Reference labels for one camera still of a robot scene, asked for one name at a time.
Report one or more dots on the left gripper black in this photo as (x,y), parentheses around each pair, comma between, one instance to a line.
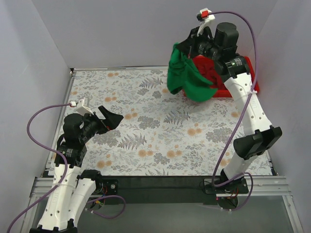
(99,120)

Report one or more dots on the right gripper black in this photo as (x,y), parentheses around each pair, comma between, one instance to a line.
(188,44)

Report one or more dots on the green t shirt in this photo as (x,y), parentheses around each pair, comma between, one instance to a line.
(184,75)

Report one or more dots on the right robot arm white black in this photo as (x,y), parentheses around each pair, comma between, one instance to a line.
(235,73)

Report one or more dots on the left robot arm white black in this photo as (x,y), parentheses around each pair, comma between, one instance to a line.
(72,187)

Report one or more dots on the dark red t shirt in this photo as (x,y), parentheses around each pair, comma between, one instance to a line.
(207,70)

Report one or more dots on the floral patterned table mat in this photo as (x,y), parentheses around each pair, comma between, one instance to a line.
(161,133)

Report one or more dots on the black front crossbar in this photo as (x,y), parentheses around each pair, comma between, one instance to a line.
(159,189)

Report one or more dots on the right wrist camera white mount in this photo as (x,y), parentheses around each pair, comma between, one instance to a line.
(205,17)

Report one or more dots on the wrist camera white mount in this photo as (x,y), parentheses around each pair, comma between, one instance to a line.
(83,106)
(205,17)

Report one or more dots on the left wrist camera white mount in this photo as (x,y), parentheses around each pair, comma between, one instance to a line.
(83,106)

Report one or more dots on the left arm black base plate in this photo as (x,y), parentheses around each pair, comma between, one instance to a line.
(106,187)

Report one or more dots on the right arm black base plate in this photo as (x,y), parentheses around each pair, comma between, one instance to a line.
(237,186)

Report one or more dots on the aluminium frame rail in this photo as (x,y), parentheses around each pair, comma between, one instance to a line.
(261,185)

